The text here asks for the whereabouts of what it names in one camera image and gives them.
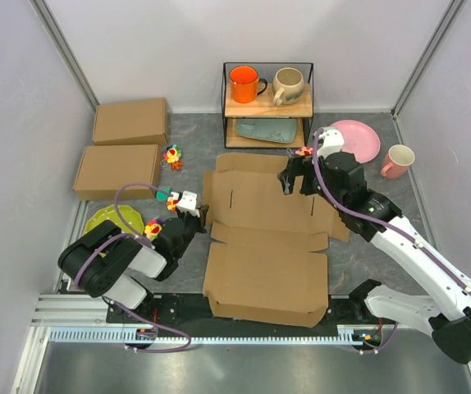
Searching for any rainbow flower plush front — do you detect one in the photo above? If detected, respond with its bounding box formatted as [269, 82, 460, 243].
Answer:
[144, 218, 162, 241]

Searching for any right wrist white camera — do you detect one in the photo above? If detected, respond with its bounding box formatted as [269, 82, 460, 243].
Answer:
[314, 126, 345, 158]

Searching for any orange flower plush keychain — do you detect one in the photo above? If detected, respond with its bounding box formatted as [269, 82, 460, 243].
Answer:
[167, 196, 179, 212]

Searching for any pink flower plush keychain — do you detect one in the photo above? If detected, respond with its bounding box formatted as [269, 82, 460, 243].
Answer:
[286, 146, 314, 157]

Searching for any cardboard box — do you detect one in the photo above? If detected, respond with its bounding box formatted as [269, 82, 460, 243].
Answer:
[92, 98, 168, 146]
[74, 144, 162, 201]
[203, 153, 349, 328]

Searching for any orange enamel mug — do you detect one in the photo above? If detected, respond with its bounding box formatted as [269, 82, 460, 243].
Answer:
[229, 66, 268, 103]

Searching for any beige ceramic mug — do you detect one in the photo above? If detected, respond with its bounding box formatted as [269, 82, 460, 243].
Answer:
[272, 67, 305, 107]

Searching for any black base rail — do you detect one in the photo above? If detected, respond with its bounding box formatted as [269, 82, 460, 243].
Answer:
[106, 293, 378, 331]

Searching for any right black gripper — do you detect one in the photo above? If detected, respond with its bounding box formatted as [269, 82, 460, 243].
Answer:
[277, 153, 345, 210]

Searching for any black wire wooden shelf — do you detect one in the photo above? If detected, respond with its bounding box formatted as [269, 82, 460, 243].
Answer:
[221, 62, 314, 149]

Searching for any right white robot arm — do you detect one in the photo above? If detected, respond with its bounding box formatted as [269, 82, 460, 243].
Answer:
[277, 152, 471, 364]

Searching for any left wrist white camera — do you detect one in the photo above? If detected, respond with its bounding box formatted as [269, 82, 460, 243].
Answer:
[171, 190, 199, 217]

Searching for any rainbow flower plush keychain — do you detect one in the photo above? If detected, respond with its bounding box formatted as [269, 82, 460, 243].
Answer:
[161, 144, 183, 171]

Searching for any wrist white camera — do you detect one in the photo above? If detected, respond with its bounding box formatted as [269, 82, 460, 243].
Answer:
[314, 126, 345, 158]
[171, 190, 199, 217]

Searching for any teal small sponge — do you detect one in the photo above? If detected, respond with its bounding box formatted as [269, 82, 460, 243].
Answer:
[156, 188, 171, 202]

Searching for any grey slotted cable duct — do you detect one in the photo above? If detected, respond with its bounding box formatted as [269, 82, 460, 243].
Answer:
[48, 327, 367, 346]

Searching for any green dotted plate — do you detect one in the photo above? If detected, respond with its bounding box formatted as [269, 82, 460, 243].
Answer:
[81, 204, 146, 259]

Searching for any pink round plate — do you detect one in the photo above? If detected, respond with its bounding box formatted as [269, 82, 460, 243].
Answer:
[332, 120, 381, 163]

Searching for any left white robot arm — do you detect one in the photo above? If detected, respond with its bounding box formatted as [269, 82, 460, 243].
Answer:
[57, 204, 208, 323]

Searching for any pink mug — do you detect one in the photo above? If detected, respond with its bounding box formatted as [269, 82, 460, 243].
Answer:
[380, 144, 415, 179]

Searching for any teal rectangular dish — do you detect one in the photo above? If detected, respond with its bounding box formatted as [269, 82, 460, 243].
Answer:
[235, 118, 297, 144]

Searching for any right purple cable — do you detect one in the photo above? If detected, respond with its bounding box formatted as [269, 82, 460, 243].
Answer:
[312, 126, 471, 358]

